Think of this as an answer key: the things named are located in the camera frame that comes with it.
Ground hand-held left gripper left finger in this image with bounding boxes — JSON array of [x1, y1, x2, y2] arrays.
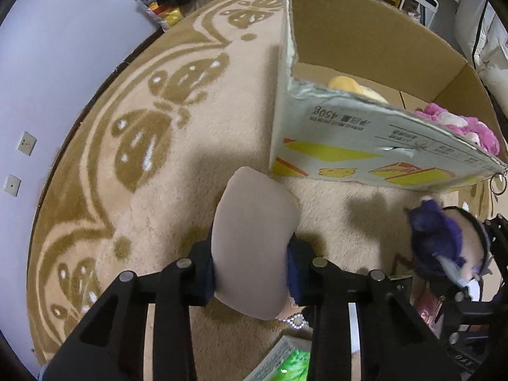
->
[[40, 240, 217, 381]]

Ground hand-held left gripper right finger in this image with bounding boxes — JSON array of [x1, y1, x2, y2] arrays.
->
[[286, 238, 463, 381]]

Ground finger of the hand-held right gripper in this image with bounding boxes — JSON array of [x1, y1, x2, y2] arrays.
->
[[478, 213, 508, 264], [426, 270, 473, 300]]

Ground purple-haired plush doll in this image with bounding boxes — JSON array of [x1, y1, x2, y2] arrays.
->
[[404, 197, 493, 291]]

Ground beige soft cushion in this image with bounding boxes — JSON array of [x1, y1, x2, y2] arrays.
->
[[210, 167, 301, 321]]

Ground printed cardboard box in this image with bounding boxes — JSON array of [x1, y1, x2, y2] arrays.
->
[[270, 0, 508, 196]]

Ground red foil packet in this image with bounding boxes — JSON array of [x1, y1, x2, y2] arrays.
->
[[413, 286, 447, 328]]

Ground green and white packet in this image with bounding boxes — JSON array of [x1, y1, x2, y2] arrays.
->
[[242, 335, 312, 381]]

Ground pink plush toy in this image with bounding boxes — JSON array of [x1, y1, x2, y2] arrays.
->
[[414, 102, 501, 155]]

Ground round beige butterfly rug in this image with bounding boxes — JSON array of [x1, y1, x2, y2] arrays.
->
[[26, 0, 508, 368]]

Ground white bedding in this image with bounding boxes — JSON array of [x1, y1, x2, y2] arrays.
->
[[453, 0, 508, 102]]

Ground yellow plush toy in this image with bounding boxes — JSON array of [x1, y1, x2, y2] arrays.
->
[[326, 75, 391, 104]]

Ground white metal rack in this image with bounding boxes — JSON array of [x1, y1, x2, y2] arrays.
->
[[398, 0, 440, 29]]

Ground yellow and red snack packet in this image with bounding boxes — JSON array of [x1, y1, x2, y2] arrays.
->
[[149, 2, 188, 31]]

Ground pearl bracelet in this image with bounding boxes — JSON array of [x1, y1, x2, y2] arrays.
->
[[283, 313, 311, 330]]

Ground black hair tie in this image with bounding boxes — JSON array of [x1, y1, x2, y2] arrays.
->
[[488, 171, 508, 198]]

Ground white wall socket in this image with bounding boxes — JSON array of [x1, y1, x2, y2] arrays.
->
[[16, 130, 38, 157], [3, 174, 22, 197]]

